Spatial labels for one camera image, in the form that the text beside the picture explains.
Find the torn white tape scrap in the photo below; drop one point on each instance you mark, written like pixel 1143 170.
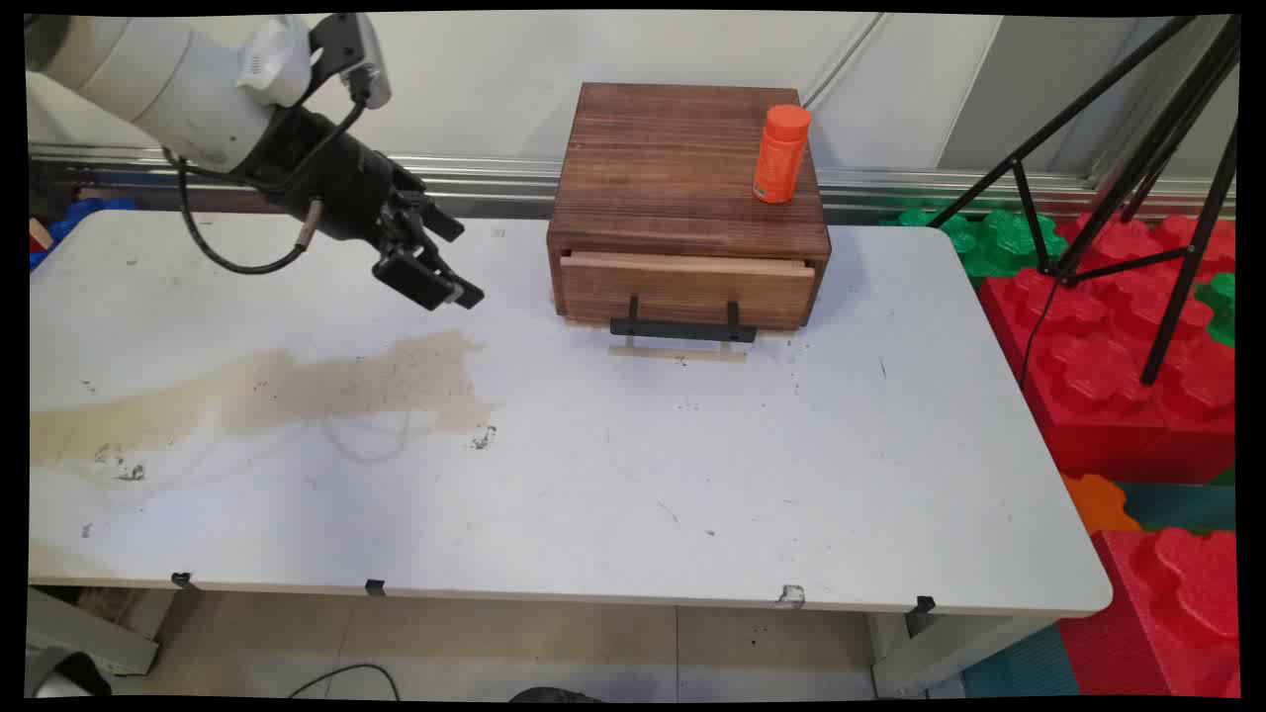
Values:
pixel 790 595

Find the orange foam puzzle piece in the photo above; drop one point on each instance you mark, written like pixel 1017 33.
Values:
pixel 1098 504

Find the green foam building block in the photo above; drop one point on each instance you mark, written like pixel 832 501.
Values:
pixel 1221 307
pixel 999 242

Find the orange plastic bottle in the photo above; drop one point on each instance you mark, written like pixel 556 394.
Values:
pixel 781 158

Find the dark wooden cabinet box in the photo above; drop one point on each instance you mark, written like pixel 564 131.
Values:
pixel 673 168

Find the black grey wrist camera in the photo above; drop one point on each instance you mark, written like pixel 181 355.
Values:
pixel 354 54

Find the metal wall rail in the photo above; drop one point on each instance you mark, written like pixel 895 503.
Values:
pixel 495 178

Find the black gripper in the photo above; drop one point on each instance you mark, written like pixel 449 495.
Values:
pixel 331 178

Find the red foam building block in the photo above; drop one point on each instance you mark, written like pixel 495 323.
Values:
pixel 1098 366
pixel 1177 613

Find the grey table leg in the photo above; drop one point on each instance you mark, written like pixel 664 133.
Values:
pixel 949 653
pixel 89 633

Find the black tripod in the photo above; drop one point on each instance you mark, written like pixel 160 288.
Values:
pixel 1137 163

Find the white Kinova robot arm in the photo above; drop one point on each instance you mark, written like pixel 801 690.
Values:
pixel 168 84

